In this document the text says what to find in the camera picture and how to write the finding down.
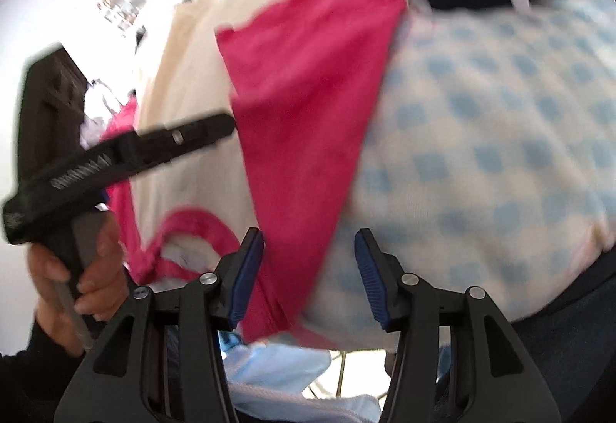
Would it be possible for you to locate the cream and pink shirt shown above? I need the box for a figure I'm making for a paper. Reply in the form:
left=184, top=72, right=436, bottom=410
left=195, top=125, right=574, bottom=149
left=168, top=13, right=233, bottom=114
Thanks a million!
left=110, top=0, right=406, bottom=350

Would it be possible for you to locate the person's left hand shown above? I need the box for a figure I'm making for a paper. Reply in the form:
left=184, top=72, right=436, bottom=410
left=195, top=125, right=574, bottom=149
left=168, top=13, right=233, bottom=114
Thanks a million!
left=26, top=211, right=129, bottom=357

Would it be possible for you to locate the white garment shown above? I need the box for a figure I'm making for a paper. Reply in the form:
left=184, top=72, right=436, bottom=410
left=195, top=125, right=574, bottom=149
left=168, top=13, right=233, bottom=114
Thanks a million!
left=80, top=79, right=136, bottom=149

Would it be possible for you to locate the person's dark jeans leg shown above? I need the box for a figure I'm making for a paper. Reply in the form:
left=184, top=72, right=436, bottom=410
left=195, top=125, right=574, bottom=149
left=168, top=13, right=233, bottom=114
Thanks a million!
left=514, top=250, right=615, bottom=422

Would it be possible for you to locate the blue checkered floral bedspread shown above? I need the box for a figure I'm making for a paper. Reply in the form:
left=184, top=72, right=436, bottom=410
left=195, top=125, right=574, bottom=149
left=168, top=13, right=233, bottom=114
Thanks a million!
left=276, top=0, right=615, bottom=349

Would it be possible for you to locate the white wall shelf rack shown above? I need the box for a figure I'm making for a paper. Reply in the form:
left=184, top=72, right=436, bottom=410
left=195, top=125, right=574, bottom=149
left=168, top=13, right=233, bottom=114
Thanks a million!
left=98, top=0, right=146, bottom=32

